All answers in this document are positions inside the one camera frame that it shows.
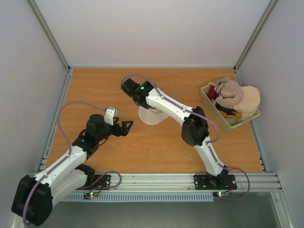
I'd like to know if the pale pink lace bra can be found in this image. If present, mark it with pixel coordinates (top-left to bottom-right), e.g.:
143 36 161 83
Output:
209 79 244 108

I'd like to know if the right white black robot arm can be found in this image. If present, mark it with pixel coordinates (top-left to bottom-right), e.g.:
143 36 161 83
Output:
121 76 228 189

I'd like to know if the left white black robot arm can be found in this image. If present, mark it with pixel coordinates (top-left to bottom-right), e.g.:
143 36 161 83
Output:
11 113 133 226

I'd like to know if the beige bra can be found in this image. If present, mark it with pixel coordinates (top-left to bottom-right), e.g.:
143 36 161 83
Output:
233 85 261 122

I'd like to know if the left circuit board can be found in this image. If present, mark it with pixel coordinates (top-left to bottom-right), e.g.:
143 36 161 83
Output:
83 191 99 200

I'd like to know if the circuit board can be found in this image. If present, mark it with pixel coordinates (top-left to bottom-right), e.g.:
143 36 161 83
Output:
213 190 232 198
83 191 99 200

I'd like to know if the red garment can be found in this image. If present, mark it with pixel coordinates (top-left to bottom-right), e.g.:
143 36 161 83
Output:
207 85 220 100

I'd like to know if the green perforated plastic basket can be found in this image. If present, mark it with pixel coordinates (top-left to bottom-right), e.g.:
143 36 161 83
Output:
200 77 261 132

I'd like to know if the navy blue garment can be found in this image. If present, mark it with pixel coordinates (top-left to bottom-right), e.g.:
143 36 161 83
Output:
216 104 235 115

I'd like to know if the yellow garment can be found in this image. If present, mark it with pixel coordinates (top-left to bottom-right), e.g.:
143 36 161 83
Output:
222 111 242 119

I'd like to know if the right circuit board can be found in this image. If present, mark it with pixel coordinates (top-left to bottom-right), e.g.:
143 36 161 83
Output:
213 190 232 198

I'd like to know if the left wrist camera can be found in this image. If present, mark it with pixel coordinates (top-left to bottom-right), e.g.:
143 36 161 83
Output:
104 107 118 125

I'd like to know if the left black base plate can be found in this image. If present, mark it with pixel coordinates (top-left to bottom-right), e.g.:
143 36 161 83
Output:
79 174 111 190

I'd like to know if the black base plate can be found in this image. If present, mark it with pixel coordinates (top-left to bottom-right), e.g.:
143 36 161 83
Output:
193 173 238 190
79 174 111 190

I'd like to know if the left aluminium side rail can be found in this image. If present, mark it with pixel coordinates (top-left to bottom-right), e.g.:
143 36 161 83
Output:
35 67 74 171

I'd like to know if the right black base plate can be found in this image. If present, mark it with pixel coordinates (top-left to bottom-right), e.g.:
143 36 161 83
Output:
193 173 238 190

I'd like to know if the grey slotted cable duct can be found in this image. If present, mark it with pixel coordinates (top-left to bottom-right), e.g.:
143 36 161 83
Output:
63 192 214 203

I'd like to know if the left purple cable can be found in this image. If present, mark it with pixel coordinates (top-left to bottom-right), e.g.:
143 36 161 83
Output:
22 101 107 226

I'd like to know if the aluminium front rail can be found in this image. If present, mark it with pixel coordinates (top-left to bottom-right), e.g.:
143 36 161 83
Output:
22 172 282 192

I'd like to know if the left aluminium frame post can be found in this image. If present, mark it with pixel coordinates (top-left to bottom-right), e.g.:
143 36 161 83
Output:
27 0 70 71

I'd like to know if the aluminium frame post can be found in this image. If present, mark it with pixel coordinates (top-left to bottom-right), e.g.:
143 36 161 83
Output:
234 0 279 69
27 0 70 71

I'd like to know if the right aluminium frame post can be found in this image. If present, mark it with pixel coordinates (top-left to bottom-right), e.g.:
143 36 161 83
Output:
234 0 279 69

